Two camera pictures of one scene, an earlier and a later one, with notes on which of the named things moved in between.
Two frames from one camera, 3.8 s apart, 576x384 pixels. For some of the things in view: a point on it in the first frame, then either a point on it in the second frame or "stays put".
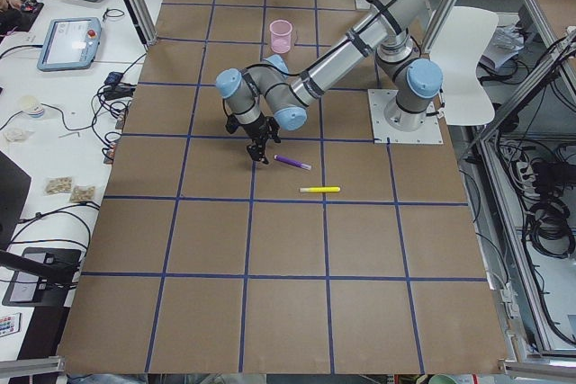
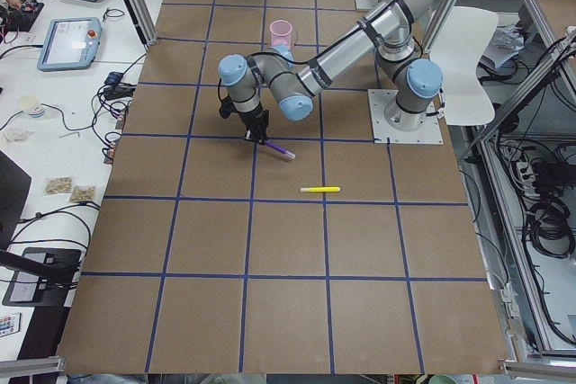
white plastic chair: [458, 35] stays put
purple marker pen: [292, 162] -> [282, 150]
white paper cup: [32, 105] stays put
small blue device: [113, 78] stays put
